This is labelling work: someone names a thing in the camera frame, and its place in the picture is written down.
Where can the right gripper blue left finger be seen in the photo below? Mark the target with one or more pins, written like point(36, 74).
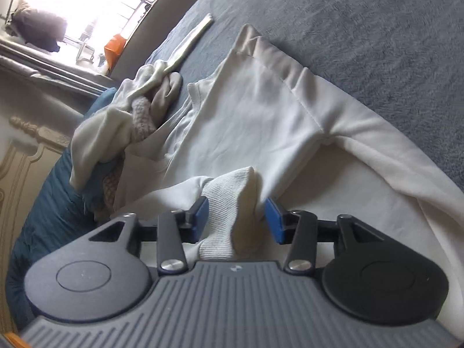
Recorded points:
point(196, 218)

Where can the white bear print sweatshirt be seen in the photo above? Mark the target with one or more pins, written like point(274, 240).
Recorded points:
point(262, 125)

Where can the cream carved headboard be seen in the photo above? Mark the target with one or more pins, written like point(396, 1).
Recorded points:
point(24, 169)

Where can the light blue garment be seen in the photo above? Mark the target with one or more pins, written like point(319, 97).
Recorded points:
point(100, 191)

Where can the orange object on windowsill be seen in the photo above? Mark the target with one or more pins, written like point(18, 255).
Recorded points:
point(113, 49)

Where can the cream fleece garment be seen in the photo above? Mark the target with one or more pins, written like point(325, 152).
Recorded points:
point(104, 135)

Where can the white cloth strip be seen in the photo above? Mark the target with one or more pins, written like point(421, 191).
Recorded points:
point(187, 44)

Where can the grey bed sheet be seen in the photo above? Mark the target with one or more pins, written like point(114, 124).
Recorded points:
point(401, 58)

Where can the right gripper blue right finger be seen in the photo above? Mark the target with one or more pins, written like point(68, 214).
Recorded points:
point(277, 217)

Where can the blue duvet roll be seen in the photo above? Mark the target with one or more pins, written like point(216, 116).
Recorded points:
point(57, 217)

